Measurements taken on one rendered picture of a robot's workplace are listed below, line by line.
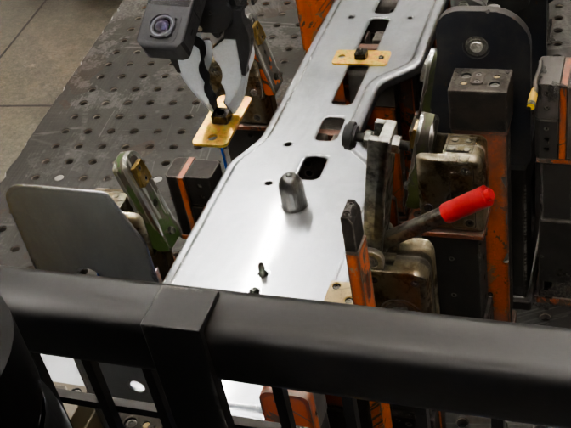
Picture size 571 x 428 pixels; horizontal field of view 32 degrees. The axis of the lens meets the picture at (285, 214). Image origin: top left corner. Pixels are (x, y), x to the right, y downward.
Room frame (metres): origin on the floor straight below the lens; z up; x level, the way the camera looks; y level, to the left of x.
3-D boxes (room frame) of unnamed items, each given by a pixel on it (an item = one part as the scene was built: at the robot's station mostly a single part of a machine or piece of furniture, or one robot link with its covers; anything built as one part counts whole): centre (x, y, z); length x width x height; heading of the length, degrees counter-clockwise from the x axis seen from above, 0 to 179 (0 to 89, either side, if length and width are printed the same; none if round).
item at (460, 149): (0.95, -0.21, 0.88); 0.11 x 0.09 x 0.37; 65
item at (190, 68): (0.90, 0.05, 1.27); 0.06 x 0.03 x 0.09; 155
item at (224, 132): (0.87, 0.04, 1.22); 0.08 x 0.04 x 0.01; 155
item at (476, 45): (1.11, -0.30, 0.94); 0.18 x 0.13 x 0.49; 155
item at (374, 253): (0.79, -0.08, 1.06); 0.03 x 0.01 x 0.03; 65
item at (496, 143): (1.00, -0.26, 0.91); 0.07 x 0.05 x 0.42; 65
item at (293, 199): (0.98, -0.01, 1.02); 0.03 x 0.03 x 0.07
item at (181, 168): (1.12, 0.11, 0.84); 0.11 x 0.08 x 0.29; 65
